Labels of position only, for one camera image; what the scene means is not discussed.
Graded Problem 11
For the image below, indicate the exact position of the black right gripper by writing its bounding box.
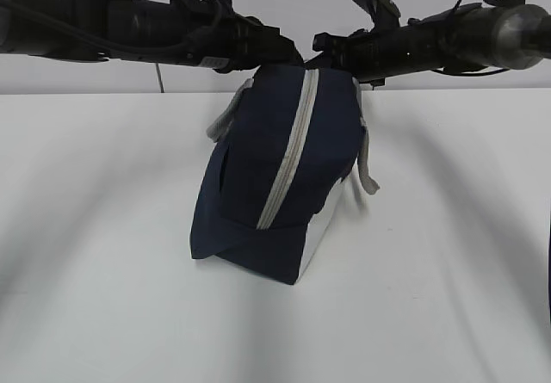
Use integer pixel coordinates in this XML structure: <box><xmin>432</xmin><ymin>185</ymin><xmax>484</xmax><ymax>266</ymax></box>
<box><xmin>312</xmin><ymin>29</ymin><xmax>396</xmax><ymax>86</ymax></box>

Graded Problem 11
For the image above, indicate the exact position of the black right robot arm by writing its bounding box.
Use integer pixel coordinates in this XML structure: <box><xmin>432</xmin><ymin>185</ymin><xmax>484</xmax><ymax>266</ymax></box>
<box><xmin>306</xmin><ymin>0</ymin><xmax>550</xmax><ymax>86</ymax></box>

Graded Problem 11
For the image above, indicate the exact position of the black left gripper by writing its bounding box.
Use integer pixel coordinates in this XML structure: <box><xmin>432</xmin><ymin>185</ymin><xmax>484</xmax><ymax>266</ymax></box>
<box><xmin>201</xmin><ymin>0</ymin><xmax>304</xmax><ymax>74</ymax></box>

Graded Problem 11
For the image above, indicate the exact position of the black cable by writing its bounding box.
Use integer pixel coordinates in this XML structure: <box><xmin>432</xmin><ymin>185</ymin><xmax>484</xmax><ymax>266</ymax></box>
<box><xmin>152</xmin><ymin>62</ymin><xmax>167</xmax><ymax>94</ymax></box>

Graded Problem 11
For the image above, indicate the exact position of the navy and white lunch bag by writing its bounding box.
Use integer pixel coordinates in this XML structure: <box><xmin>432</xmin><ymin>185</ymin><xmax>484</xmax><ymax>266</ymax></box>
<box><xmin>189</xmin><ymin>65</ymin><xmax>379</xmax><ymax>285</ymax></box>

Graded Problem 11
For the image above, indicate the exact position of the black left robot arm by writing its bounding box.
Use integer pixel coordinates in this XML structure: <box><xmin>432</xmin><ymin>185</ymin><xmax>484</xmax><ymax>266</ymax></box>
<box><xmin>1</xmin><ymin>0</ymin><xmax>303</xmax><ymax>74</ymax></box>

